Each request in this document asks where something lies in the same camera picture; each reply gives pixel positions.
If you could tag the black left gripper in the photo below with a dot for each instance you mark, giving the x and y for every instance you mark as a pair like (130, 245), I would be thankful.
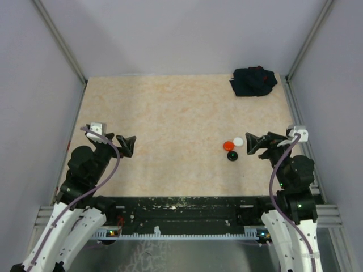
(127, 144)

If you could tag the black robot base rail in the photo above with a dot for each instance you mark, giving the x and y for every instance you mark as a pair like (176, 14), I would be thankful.
(213, 215)

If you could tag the orange earbud charging case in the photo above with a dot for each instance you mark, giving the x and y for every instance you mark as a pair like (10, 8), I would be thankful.
(228, 146)

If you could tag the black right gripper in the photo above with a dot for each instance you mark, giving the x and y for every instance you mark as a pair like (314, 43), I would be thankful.
(271, 140)

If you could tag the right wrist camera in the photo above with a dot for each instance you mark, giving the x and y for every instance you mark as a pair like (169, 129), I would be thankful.
(299, 132)

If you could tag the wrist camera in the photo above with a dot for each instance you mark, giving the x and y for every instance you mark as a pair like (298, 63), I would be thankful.
(98, 128)
(299, 132)

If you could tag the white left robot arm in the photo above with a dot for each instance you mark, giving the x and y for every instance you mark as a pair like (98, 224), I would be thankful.
(77, 214)

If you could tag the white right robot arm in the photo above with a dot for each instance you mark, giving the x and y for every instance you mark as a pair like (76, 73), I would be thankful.
(289, 212)

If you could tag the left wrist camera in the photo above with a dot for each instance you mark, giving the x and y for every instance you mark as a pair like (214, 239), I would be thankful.
(98, 128)

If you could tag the dark crumpled cloth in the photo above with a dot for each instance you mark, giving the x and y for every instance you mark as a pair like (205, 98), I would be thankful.
(253, 82)

